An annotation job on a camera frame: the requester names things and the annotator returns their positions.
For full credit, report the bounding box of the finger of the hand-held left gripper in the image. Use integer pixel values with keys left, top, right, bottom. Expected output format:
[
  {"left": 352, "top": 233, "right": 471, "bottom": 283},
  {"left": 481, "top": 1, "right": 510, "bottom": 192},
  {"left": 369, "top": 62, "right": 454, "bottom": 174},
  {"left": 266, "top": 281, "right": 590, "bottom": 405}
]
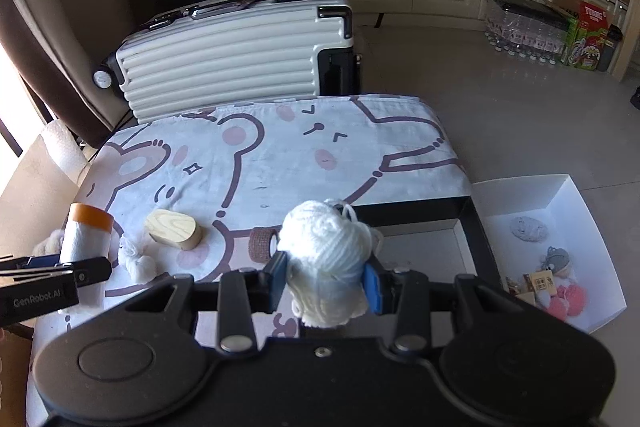
[
  {"left": 0, "top": 255, "right": 62, "bottom": 269},
  {"left": 59, "top": 257, "right": 112, "bottom": 288}
]

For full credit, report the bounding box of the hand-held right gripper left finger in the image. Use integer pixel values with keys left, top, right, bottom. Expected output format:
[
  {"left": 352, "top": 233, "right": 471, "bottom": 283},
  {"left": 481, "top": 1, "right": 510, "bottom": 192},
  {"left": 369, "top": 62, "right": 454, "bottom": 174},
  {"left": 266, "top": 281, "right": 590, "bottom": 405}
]
[{"left": 120, "top": 253, "right": 290, "bottom": 354}]

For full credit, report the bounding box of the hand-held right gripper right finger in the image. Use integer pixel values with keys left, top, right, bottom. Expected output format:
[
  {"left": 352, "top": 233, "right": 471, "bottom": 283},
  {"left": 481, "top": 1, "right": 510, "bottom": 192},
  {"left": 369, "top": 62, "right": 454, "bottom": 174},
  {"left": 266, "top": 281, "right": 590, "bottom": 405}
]
[{"left": 363, "top": 262, "right": 540, "bottom": 354}]

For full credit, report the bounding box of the white roll with orange cap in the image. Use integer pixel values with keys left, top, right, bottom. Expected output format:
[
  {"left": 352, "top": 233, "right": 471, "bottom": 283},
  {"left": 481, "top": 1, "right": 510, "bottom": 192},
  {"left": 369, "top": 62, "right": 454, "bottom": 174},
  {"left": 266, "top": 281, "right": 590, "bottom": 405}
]
[{"left": 60, "top": 203, "right": 114, "bottom": 266}]

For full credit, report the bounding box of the brown bandage tape roll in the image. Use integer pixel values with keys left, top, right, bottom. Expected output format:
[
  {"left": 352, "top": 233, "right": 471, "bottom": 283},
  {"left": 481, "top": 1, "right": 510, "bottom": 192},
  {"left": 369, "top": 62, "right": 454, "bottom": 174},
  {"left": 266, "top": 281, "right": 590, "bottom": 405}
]
[{"left": 248, "top": 227, "right": 281, "bottom": 259}]

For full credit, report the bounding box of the white plastic wrap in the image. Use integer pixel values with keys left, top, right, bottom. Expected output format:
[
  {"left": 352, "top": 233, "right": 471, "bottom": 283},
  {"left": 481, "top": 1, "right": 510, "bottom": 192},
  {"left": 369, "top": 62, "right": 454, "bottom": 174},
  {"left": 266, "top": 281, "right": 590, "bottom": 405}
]
[{"left": 118, "top": 237, "right": 157, "bottom": 282}]

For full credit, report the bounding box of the white yarn ball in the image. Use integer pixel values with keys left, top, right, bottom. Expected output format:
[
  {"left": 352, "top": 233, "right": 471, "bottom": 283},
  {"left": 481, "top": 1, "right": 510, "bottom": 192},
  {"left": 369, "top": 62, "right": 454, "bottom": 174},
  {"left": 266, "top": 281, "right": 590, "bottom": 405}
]
[{"left": 276, "top": 198, "right": 385, "bottom": 329}]

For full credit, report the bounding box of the black cardboard box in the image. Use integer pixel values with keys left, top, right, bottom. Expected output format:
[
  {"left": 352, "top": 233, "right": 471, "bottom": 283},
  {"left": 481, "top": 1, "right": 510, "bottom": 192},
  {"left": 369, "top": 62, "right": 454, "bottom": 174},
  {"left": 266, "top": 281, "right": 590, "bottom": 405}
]
[{"left": 350, "top": 196, "right": 507, "bottom": 303}]

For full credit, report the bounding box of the beige fluffy tuft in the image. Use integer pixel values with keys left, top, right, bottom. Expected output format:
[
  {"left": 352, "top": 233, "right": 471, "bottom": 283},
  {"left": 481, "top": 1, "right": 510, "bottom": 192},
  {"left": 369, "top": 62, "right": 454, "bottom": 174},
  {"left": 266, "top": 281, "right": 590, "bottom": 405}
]
[{"left": 32, "top": 229, "right": 66, "bottom": 257}]

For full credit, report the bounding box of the large cardboard sheet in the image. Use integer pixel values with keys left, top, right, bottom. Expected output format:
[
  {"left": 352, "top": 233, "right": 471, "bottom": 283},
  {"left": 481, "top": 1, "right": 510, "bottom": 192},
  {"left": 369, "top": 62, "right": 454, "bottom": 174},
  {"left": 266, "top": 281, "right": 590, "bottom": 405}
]
[{"left": 0, "top": 134, "right": 91, "bottom": 259}]

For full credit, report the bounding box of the oval wooden block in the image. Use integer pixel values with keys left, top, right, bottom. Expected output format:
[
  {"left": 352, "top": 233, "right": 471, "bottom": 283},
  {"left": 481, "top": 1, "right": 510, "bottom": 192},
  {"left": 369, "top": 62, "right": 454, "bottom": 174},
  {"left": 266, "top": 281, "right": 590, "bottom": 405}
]
[{"left": 146, "top": 208, "right": 203, "bottom": 252}]

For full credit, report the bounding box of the bubble wrap roll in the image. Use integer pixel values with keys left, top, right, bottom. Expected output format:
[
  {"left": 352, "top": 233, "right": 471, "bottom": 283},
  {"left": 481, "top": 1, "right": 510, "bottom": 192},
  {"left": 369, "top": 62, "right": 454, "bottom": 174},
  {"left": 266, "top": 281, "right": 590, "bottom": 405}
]
[{"left": 37, "top": 119, "right": 92, "bottom": 180}]

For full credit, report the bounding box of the printed bear tablecloth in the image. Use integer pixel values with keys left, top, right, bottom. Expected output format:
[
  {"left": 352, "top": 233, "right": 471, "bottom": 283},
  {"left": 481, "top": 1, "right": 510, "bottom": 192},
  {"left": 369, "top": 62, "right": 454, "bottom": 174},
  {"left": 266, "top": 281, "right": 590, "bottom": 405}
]
[{"left": 27, "top": 94, "right": 473, "bottom": 408}]

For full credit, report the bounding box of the patterned dark packet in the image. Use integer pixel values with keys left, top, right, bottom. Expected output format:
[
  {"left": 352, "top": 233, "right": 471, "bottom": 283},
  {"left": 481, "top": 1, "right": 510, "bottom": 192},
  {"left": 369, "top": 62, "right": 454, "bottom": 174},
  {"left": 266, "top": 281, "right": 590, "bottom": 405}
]
[{"left": 505, "top": 277, "right": 538, "bottom": 306}]

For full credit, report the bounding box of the small wooden house block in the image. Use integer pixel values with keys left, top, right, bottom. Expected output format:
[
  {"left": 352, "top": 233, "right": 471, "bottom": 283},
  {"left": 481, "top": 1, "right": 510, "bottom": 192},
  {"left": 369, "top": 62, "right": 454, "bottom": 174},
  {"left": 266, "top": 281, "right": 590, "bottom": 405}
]
[{"left": 522, "top": 271, "right": 557, "bottom": 297}]

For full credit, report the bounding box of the grey plush mouse toy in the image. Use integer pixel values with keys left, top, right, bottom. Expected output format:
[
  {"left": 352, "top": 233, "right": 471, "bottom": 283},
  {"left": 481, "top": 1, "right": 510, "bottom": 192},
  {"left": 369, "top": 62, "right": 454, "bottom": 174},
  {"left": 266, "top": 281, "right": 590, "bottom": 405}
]
[{"left": 537, "top": 247, "right": 572, "bottom": 277}]

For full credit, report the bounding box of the brown curtain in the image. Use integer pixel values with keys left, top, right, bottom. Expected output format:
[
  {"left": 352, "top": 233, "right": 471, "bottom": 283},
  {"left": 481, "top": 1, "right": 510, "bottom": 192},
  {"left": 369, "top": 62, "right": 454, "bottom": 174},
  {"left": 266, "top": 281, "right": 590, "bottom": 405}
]
[{"left": 0, "top": 0, "right": 126, "bottom": 148}]

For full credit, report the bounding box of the pink pompom toy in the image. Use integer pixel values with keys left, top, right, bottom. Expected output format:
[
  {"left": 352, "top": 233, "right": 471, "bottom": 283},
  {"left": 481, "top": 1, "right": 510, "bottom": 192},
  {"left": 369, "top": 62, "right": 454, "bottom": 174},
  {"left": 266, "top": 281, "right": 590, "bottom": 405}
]
[{"left": 545, "top": 284, "right": 588, "bottom": 320}]

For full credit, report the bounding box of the white cardboard box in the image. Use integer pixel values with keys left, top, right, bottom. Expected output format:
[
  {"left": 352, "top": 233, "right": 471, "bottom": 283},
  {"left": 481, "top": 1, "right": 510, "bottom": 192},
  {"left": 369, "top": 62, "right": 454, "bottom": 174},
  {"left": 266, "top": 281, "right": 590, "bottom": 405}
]
[{"left": 470, "top": 174, "right": 627, "bottom": 334}]

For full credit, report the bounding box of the white ribbed suitcase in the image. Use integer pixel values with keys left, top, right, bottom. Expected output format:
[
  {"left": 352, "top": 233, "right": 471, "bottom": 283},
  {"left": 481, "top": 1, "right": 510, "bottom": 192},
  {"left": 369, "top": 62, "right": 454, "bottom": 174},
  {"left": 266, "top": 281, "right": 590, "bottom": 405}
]
[{"left": 92, "top": 0, "right": 362, "bottom": 124}]

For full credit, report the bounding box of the pack of water bottles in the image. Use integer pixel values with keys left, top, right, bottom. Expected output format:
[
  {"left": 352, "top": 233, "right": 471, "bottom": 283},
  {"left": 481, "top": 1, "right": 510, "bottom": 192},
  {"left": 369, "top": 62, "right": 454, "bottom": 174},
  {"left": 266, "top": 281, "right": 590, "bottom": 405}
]
[{"left": 484, "top": 0, "right": 576, "bottom": 66}]

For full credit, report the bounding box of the green drink carton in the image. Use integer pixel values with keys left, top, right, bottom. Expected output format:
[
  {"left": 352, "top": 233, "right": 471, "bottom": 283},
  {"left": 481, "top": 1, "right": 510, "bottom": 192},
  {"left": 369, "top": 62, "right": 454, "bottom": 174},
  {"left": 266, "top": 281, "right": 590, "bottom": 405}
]
[{"left": 562, "top": 17, "right": 608, "bottom": 70}]

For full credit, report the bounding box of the black trash bin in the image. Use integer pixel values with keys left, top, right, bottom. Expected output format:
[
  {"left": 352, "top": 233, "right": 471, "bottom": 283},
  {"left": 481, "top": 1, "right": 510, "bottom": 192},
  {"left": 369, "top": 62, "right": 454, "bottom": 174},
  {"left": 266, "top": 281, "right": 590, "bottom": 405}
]
[{"left": 597, "top": 27, "right": 624, "bottom": 72}]

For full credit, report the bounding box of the red drink carton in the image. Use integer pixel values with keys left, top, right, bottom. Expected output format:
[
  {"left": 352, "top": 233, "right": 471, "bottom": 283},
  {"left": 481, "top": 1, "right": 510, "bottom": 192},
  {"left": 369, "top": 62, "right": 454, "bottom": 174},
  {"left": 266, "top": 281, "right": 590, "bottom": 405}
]
[{"left": 578, "top": 1, "right": 610, "bottom": 30}]

